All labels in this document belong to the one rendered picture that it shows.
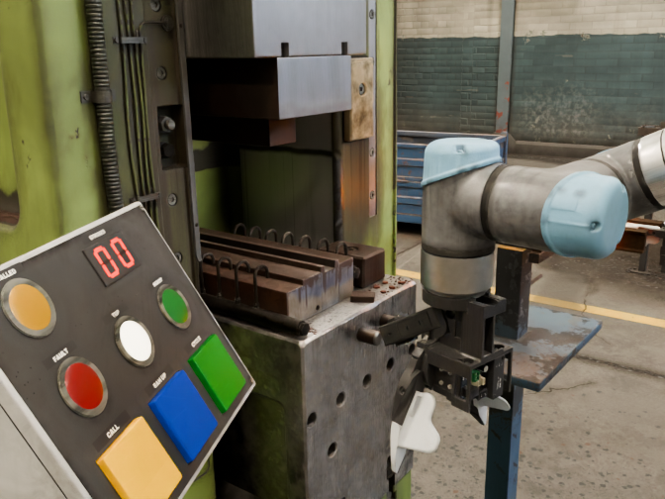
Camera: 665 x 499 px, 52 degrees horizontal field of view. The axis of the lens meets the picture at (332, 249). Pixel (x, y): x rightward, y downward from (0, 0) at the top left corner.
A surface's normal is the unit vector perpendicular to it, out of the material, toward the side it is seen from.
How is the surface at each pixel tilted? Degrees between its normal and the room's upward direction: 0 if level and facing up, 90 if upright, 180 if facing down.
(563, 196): 55
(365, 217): 90
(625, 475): 0
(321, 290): 90
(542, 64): 91
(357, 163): 90
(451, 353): 0
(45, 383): 60
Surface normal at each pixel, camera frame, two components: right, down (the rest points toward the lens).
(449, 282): -0.36, 0.27
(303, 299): 0.81, 0.15
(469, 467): -0.02, -0.96
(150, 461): 0.84, -0.44
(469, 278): 0.23, 0.28
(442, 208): -0.64, 0.27
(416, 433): -0.66, -0.36
